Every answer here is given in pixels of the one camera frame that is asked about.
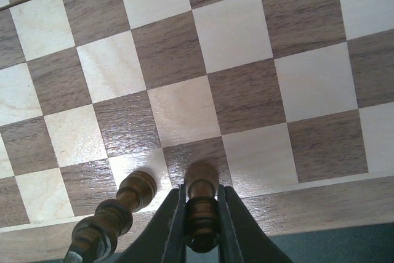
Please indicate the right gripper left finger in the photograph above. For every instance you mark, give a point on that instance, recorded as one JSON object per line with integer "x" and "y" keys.
{"x": 163, "y": 238}

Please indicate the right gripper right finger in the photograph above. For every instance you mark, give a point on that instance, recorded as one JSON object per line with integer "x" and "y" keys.
{"x": 241, "y": 239}

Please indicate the dark chess piece placed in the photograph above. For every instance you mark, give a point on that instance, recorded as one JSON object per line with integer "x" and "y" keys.
{"x": 95, "y": 238}

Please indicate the dark chess piece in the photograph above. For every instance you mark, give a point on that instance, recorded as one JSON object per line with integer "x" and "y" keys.
{"x": 201, "y": 224}

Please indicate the wooden chess board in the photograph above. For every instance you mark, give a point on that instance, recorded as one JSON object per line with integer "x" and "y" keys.
{"x": 291, "y": 101}

